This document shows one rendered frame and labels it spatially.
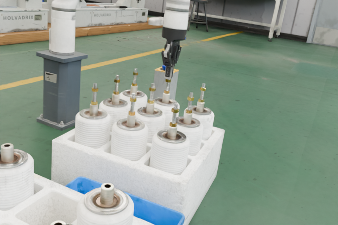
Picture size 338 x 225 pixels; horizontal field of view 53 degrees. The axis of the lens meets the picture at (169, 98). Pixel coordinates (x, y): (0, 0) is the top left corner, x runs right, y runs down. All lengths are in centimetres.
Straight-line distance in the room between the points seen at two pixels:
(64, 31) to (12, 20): 180
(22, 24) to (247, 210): 260
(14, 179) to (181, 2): 64
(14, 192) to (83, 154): 25
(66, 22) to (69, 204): 81
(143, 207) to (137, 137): 17
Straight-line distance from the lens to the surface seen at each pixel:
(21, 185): 74
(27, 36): 320
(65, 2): 140
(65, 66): 140
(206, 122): 105
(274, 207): 116
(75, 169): 97
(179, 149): 84
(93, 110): 95
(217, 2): 632
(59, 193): 77
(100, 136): 95
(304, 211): 119
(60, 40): 141
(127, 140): 88
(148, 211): 87
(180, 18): 103
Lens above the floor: 61
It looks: 18 degrees down
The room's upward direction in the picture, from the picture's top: 7 degrees clockwise
